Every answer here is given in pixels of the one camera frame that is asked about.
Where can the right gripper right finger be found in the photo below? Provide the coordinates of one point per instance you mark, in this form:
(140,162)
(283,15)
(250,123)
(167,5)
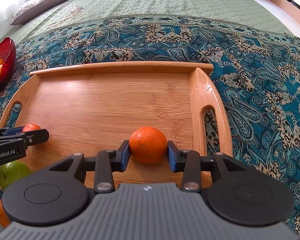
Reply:
(191,164)

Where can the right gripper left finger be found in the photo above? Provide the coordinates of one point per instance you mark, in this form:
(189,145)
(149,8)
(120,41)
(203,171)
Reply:
(103,165)

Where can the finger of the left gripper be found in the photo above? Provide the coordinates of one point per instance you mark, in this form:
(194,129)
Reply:
(8,132)
(31,137)

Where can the small tangerine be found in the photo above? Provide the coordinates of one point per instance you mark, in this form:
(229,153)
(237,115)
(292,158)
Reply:
(30,127)

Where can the large green apple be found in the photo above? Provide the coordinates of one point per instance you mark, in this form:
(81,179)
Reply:
(12,172)

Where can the large brownish orange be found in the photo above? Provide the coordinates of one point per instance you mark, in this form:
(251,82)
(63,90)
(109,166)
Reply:
(4,220)

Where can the red glass fruit bowl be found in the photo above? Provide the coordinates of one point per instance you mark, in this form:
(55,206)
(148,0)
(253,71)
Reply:
(8,55)

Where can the teal paisley patterned cloth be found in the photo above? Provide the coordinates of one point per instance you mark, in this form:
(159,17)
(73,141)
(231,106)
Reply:
(257,74)

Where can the floral grey pillow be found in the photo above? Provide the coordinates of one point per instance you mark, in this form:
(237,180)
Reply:
(32,9)

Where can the green quilted mattress cover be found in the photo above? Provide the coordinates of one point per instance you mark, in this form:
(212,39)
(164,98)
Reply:
(246,12)

